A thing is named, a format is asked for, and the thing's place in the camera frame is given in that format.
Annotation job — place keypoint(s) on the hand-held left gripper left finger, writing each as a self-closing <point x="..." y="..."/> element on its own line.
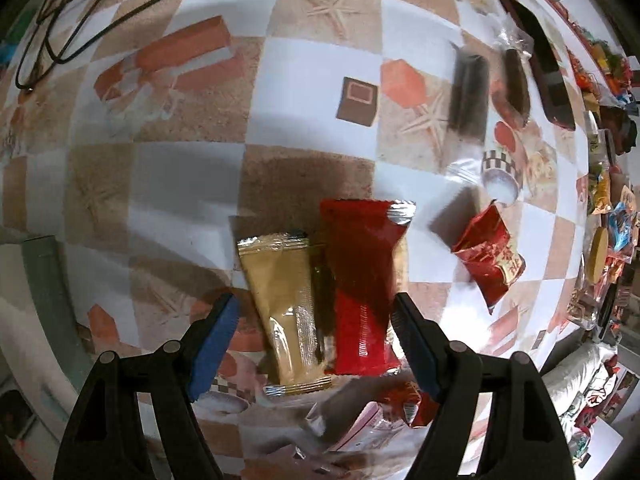
<point x="215" y="345"/>

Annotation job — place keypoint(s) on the dark maroon bag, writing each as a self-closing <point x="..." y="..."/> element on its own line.
<point x="617" y="127"/>

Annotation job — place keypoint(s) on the white folded cloth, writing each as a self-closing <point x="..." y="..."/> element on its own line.
<point x="575" y="375"/>

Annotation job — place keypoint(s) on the large red snack packet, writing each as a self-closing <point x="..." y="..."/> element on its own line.
<point x="362" y="280"/>

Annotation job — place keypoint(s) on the pink snack packet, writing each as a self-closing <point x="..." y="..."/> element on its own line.
<point x="360" y="422"/>

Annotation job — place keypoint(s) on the crumpled red snack packet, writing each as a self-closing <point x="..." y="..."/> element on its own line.
<point x="487" y="255"/>

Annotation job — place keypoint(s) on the gold snack packet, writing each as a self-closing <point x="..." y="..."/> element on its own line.
<point x="285" y="300"/>

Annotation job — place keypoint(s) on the clear container with green rim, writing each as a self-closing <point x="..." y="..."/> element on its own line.
<point x="47" y="300"/>

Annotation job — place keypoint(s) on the dark roll in clear packet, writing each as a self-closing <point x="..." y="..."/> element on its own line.
<point x="467" y="97"/>

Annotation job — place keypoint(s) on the pile of colourful snack packets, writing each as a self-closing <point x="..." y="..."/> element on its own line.
<point x="602" y="190"/>

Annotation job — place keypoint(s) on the green plastic object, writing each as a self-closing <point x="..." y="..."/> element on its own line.
<point x="20" y="25"/>

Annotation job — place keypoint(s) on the dark long box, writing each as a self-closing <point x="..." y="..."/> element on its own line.
<point x="547" y="70"/>

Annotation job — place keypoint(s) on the small red snack packet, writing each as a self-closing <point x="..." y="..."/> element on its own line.
<point x="407" y="400"/>

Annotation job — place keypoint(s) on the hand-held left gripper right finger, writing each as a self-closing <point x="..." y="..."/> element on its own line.
<point x="417" y="355"/>

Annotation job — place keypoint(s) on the jar with yellow lid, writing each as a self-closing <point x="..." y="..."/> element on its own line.
<point x="597" y="255"/>

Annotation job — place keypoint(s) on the brown bar in clear packet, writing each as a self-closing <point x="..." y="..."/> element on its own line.
<point x="515" y="80"/>

